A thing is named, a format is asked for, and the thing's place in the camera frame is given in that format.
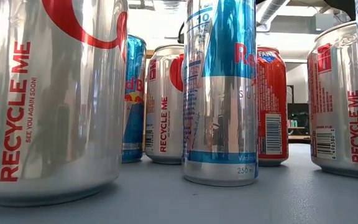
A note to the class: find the red Fanta can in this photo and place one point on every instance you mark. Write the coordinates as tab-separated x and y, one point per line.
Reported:
272	93

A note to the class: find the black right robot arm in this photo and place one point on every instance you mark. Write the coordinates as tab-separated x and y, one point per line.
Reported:
340	5

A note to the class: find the silver Diet Coke can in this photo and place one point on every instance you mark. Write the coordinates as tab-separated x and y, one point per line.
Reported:
165	124
334	99
57	109

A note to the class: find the grey ceiling unit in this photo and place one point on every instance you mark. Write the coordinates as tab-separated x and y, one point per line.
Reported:
325	21

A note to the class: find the blue Red Bull can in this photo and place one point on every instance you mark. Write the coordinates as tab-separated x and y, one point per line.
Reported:
134	124

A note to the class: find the wooden desk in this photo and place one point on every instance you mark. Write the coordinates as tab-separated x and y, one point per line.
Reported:
298	139

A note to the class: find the silver ceiling duct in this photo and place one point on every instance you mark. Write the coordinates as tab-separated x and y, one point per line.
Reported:
270	11

